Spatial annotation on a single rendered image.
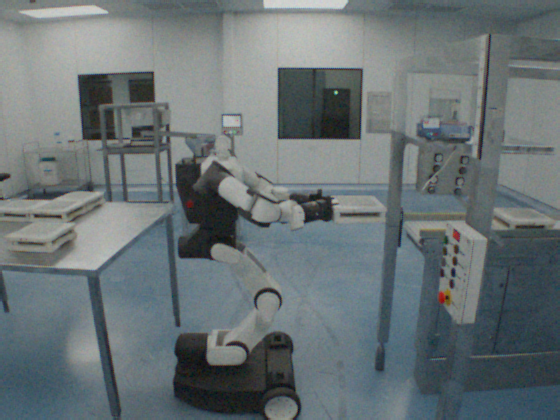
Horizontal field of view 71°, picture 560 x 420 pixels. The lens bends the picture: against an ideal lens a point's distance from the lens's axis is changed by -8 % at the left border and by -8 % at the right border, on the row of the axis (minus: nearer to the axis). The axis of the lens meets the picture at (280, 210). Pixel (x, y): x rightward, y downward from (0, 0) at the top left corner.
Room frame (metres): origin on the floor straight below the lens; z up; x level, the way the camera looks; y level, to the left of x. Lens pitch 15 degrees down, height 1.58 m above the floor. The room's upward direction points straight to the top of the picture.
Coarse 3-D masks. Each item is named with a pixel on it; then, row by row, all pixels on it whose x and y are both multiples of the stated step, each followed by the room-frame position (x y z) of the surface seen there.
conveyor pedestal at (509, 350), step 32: (512, 288) 1.88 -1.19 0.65; (544, 288) 1.88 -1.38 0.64; (448, 320) 1.88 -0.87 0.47; (480, 320) 1.88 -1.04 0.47; (512, 320) 1.88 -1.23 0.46; (544, 320) 1.88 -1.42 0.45; (480, 352) 1.88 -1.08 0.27; (512, 352) 1.88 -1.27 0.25; (544, 352) 1.88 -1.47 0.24; (480, 384) 1.89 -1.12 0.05; (512, 384) 1.89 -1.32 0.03; (544, 384) 1.89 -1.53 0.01
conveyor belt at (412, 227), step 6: (408, 222) 2.07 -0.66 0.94; (414, 222) 2.07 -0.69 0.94; (420, 222) 2.07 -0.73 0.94; (426, 222) 2.07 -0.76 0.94; (432, 222) 2.07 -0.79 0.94; (438, 222) 2.07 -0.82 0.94; (444, 222) 2.07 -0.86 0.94; (558, 222) 2.06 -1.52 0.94; (408, 228) 2.01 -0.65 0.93; (414, 228) 1.97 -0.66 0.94; (420, 228) 1.97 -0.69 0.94; (426, 228) 1.97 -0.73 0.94; (432, 228) 1.97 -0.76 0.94; (438, 228) 1.97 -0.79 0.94; (444, 228) 1.97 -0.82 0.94; (492, 228) 1.97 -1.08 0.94; (498, 228) 1.97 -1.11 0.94; (414, 234) 1.91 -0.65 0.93; (414, 240) 1.91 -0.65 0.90
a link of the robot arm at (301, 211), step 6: (300, 204) 1.83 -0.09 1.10; (306, 204) 1.82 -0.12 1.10; (294, 210) 1.77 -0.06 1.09; (300, 210) 1.79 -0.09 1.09; (306, 210) 1.79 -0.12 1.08; (312, 210) 1.80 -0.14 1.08; (294, 216) 1.76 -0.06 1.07; (300, 216) 1.77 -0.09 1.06; (306, 216) 1.79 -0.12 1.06; (312, 216) 1.80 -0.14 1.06; (294, 222) 1.75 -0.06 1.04; (300, 222) 1.75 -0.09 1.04; (306, 222) 1.80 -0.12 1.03; (294, 228) 1.74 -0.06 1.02; (300, 228) 1.77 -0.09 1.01
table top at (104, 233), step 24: (96, 216) 2.37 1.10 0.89; (120, 216) 2.37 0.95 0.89; (144, 216) 2.37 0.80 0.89; (0, 240) 1.92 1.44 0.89; (72, 240) 1.94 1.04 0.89; (96, 240) 1.94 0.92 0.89; (120, 240) 1.95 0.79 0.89; (0, 264) 1.62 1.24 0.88; (24, 264) 1.62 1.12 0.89; (48, 264) 1.62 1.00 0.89; (72, 264) 1.63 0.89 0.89; (96, 264) 1.64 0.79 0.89
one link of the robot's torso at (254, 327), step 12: (264, 300) 1.87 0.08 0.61; (276, 300) 1.88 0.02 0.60; (252, 312) 1.99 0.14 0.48; (264, 312) 1.87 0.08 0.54; (240, 324) 2.00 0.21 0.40; (252, 324) 1.92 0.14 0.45; (264, 324) 1.89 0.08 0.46; (228, 336) 1.97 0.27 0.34; (240, 336) 1.91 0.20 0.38; (252, 336) 1.92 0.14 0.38; (252, 348) 1.92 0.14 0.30
